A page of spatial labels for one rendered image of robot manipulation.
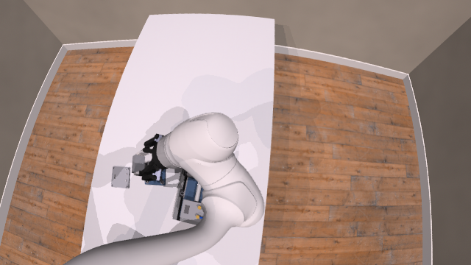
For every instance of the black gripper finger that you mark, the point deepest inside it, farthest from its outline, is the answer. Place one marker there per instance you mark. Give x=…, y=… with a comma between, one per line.
x=146, y=173
x=151, y=142

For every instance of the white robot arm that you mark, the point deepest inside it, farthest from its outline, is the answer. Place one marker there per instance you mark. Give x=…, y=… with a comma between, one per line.
x=230, y=197

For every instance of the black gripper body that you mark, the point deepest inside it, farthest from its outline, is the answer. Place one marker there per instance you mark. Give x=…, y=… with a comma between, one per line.
x=157, y=165

